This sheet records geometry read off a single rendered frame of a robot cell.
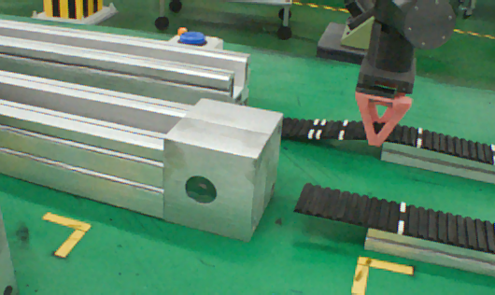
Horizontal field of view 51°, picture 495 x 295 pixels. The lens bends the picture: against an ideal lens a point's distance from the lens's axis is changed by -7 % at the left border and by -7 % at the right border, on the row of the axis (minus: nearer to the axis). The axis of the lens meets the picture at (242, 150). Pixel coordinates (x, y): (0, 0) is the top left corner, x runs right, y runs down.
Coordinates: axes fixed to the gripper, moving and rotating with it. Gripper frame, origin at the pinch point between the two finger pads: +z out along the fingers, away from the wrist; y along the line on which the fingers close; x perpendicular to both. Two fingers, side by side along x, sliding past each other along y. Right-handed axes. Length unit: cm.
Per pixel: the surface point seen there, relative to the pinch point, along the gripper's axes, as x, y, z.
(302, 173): -7.7, 9.0, 3.1
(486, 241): 12.9, 19.8, -0.1
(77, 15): -217, -254, 73
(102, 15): -207, -273, 77
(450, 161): 10.2, 1.4, 1.5
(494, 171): 16.0, 1.4, 1.5
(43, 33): -52, -2, -5
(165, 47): -30.7, -2.5, -5.4
